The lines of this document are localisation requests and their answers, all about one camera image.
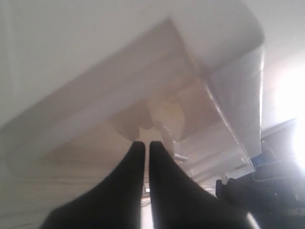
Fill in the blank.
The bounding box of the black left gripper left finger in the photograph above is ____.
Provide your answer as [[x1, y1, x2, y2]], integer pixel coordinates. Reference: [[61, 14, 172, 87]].
[[40, 141, 145, 229]]

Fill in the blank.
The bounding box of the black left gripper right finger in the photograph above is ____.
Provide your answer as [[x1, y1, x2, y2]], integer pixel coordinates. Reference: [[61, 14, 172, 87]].
[[149, 141, 259, 229]]

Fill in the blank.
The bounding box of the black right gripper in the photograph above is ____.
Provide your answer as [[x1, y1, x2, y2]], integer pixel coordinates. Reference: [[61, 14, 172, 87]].
[[216, 143, 305, 229]]

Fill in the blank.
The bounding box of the clear drawer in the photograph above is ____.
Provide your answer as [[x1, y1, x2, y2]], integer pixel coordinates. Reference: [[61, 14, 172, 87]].
[[139, 46, 264, 194]]

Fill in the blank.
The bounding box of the white plastic drawer cabinet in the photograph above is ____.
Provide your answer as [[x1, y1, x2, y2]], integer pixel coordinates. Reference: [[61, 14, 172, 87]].
[[0, 0, 264, 229]]

